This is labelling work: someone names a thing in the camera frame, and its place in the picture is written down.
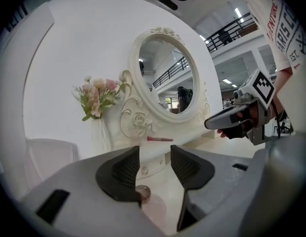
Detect person's right forearm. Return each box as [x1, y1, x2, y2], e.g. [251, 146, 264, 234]
[272, 67, 294, 123]

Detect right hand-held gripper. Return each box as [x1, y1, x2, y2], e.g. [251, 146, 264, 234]
[204, 68, 277, 146]

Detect person's right hand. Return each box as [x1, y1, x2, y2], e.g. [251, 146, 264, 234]
[216, 109, 258, 140]

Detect small pink bottle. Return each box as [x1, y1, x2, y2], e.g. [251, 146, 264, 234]
[134, 185, 168, 235]

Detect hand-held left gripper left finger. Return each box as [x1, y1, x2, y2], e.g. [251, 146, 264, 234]
[95, 145, 142, 203]

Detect black metal railing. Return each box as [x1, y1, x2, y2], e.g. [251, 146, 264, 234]
[204, 12, 259, 53]

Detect oval white ornate mirror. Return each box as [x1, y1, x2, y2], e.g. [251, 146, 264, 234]
[119, 26, 211, 136]

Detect pink artificial flower bouquet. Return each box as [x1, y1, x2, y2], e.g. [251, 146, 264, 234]
[72, 75, 126, 122]

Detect pink makeup brush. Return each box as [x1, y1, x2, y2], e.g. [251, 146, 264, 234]
[146, 136, 174, 142]

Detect white ribbed vase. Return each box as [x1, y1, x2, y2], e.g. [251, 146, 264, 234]
[91, 117, 115, 155]

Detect black head-mounted camera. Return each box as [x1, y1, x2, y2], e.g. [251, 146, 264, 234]
[153, 0, 179, 11]

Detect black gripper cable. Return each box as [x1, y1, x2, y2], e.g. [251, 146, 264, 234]
[270, 100, 293, 138]

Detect white printed t-shirt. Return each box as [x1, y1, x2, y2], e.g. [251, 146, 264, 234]
[240, 0, 306, 72]

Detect white dressing table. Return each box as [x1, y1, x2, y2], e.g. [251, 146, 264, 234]
[135, 128, 268, 191]

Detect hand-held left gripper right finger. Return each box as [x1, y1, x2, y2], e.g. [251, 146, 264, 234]
[170, 144, 216, 232]

